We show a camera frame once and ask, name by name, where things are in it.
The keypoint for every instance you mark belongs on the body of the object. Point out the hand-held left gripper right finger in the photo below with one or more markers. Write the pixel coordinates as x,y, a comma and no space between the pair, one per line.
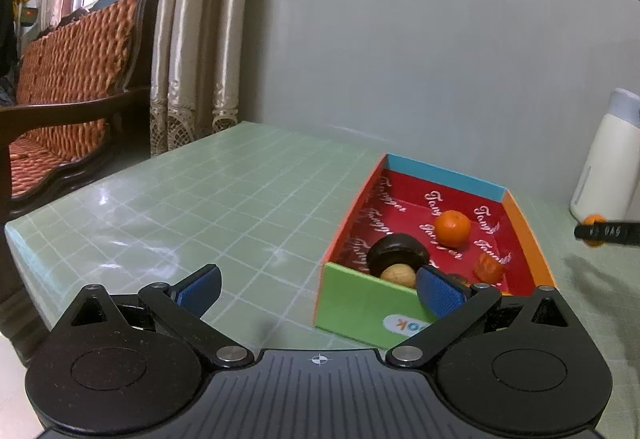
440,291

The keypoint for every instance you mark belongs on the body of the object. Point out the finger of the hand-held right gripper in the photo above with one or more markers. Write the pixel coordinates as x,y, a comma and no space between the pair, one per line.
587,230

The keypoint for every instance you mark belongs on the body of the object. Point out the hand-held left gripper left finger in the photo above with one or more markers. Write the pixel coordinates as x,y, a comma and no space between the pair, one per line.
199,291

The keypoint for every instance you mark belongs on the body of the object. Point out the small orange mandarin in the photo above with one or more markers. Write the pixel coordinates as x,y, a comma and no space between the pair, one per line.
452,229
594,217

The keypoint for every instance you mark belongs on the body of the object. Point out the beige walnut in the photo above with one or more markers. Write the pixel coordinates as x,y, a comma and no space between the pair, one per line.
398,275

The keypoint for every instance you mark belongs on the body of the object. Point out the wrinkled orange fruit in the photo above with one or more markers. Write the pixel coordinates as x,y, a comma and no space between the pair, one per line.
489,268

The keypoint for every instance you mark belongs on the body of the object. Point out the colourful cardboard box red inside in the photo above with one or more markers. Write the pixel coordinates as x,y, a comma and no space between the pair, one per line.
360,304

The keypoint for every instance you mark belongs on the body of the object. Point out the white thermos jug grey lid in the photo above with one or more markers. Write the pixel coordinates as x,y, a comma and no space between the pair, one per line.
610,159

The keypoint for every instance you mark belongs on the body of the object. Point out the wooden sofa orange cushions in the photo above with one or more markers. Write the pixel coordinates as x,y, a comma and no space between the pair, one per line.
75,54

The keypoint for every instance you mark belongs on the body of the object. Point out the beige satin curtain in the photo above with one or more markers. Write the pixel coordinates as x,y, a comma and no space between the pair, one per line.
200,19

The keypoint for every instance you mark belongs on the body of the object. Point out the dark hanging clothing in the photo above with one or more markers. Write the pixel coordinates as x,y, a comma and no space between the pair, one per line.
6,29

